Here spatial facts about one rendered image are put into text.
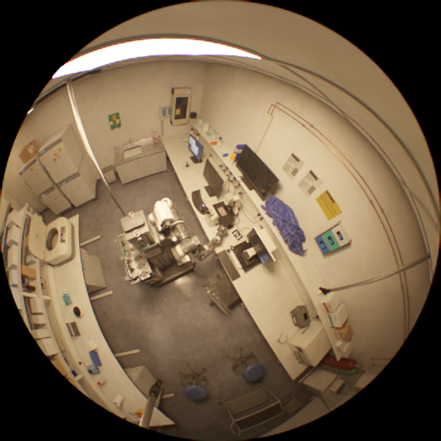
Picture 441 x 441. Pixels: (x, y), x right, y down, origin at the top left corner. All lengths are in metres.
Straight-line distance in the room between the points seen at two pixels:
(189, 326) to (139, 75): 4.68
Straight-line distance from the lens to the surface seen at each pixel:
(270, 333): 2.31
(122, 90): 3.41
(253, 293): 2.07
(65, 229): 2.47
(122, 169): 3.51
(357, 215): 1.66
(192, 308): 2.66
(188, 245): 1.23
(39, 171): 3.73
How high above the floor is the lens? 2.63
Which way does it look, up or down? 59 degrees down
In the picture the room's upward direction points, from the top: 24 degrees clockwise
